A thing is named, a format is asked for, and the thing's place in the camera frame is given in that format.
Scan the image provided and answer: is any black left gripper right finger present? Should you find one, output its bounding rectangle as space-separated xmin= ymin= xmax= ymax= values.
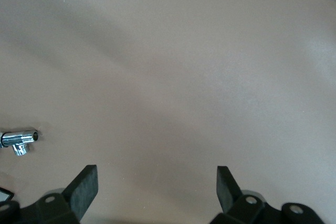
xmin=216 ymin=165 xmax=266 ymax=224

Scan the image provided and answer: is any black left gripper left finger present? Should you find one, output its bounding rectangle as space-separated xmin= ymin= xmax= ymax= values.
xmin=35 ymin=165 xmax=98 ymax=224

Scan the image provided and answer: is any chrome valve fitting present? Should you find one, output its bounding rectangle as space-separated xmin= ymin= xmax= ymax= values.
xmin=0 ymin=127 xmax=39 ymax=157

